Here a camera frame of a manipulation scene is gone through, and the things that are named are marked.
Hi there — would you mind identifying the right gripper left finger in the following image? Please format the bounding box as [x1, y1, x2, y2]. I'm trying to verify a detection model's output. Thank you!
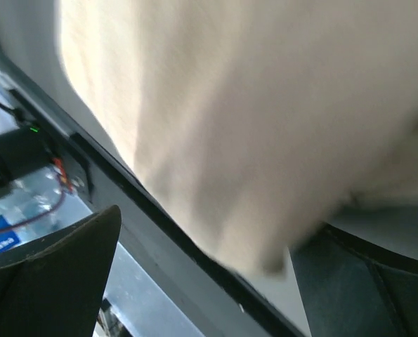
[0, 206, 121, 336]

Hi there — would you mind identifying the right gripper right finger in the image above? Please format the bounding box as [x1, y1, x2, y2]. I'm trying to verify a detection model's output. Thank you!
[290, 225, 418, 337]

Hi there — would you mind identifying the beige t shirt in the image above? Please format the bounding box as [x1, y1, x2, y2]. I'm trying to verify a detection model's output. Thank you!
[58, 1, 418, 275]

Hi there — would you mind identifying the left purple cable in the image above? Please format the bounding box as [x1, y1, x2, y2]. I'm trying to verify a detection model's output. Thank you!
[0, 171, 67, 239]

